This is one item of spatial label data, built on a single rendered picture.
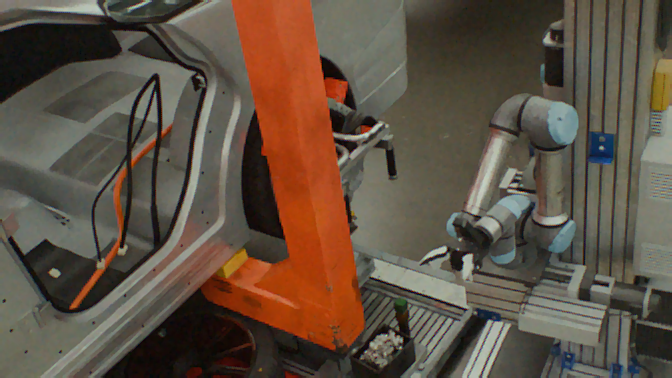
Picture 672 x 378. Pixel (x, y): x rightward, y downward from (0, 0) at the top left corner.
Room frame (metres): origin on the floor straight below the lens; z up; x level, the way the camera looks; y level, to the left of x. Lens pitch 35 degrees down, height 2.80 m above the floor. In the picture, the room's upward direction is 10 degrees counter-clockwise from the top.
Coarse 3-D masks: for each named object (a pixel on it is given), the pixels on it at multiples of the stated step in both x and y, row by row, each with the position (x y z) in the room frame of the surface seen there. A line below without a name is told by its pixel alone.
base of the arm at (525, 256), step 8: (520, 248) 2.19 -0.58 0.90; (528, 248) 2.20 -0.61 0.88; (520, 256) 2.18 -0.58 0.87; (528, 256) 2.19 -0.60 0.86; (536, 256) 2.21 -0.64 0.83; (496, 264) 2.22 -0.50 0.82; (504, 264) 2.19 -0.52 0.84; (512, 264) 2.18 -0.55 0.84; (520, 264) 2.17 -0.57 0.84; (528, 264) 2.18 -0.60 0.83
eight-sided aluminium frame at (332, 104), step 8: (328, 104) 3.00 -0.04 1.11; (336, 104) 3.05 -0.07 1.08; (336, 112) 3.07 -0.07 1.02; (344, 112) 3.08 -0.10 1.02; (344, 120) 3.15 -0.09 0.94; (360, 128) 3.15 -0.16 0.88; (352, 144) 3.16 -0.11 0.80; (360, 144) 3.13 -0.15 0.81; (352, 152) 3.15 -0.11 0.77; (360, 160) 3.12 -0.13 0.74; (272, 184) 2.77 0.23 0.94; (352, 192) 3.05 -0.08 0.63; (352, 200) 3.04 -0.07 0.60; (280, 216) 2.77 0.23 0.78
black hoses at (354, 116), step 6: (348, 114) 3.01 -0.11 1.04; (354, 114) 2.99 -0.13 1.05; (360, 114) 2.99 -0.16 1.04; (348, 120) 2.99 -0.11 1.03; (354, 120) 2.97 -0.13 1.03; (360, 120) 2.96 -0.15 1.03; (366, 120) 3.02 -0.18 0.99; (372, 120) 3.00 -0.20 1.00; (348, 126) 2.97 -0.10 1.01; (354, 126) 2.96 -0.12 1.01; (372, 126) 3.01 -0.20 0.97; (342, 132) 2.96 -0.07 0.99; (348, 132) 2.95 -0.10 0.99
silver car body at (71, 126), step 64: (0, 0) 2.41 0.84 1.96; (64, 0) 2.50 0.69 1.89; (128, 0) 2.61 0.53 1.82; (192, 0) 2.76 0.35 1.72; (320, 0) 3.21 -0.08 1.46; (384, 0) 3.55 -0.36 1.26; (0, 64) 3.76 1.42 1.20; (64, 64) 3.99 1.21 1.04; (128, 64) 4.05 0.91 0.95; (192, 64) 2.72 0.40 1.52; (384, 64) 3.51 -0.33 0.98; (0, 128) 3.46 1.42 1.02; (64, 128) 3.33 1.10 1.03; (128, 128) 2.71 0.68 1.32; (192, 128) 2.65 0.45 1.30; (0, 192) 3.05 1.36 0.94; (64, 192) 2.99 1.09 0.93; (128, 192) 2.63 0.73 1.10; (192, 192) 2.57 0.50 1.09; (0, 256) 2.00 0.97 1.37; (64, 256) 2.72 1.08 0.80; (128, 256) 2.67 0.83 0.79; (192, 256) 2.46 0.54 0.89; (0, 320) 1.93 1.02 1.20; (64, 320) 2.08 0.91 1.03; (128, 320) 2.20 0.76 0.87
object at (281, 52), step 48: (240, 0) 2.29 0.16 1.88; (288, 0) 2.27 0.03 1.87; (288, 48) 2.24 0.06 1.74; (288, 96) 2.23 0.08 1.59; (288, 144) 2.25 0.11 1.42; (288, 192) 2.28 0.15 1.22; (336, 192) 2.31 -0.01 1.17; (288, 240) 2.31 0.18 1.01; (336, 240) 2.28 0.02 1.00; (336, 288) 2.24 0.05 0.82; (336, 336) 2.22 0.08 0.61
